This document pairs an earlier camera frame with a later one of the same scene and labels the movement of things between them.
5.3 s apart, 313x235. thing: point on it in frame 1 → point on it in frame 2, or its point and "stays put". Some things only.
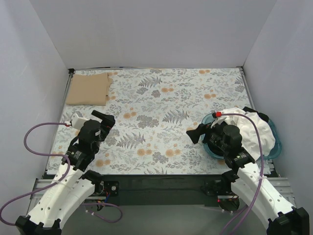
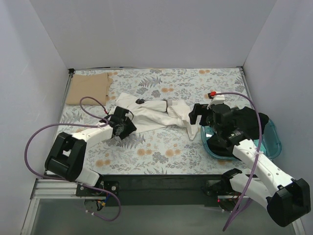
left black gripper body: (104, 123) → (129, 123)
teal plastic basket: (211, 152) stays put
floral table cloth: (153, 108) stays put
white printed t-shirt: (250, 140) → (148, 114)
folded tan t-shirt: (88, 89) stays put
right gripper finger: (195, 134) → (201, 109)
